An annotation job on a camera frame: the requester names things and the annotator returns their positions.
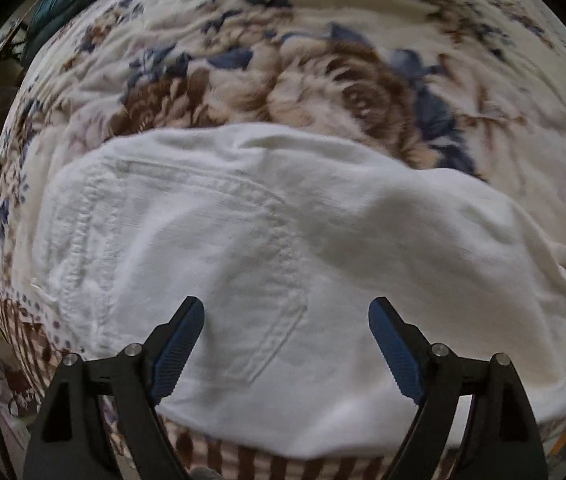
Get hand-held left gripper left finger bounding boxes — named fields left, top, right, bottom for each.
left=22, top=296, right=206, bottom=480

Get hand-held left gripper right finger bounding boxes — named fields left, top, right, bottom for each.
left=368, top=296, right=548, bottom=480

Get white pants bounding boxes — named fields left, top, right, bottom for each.
left=30, top=122, right=566, bottom=461

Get patterned cloth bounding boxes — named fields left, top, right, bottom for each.
left=0, top=356, right=46, bottom=428

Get floral printed blanket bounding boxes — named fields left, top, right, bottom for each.
left=0, top=0, right=566, bottom=480

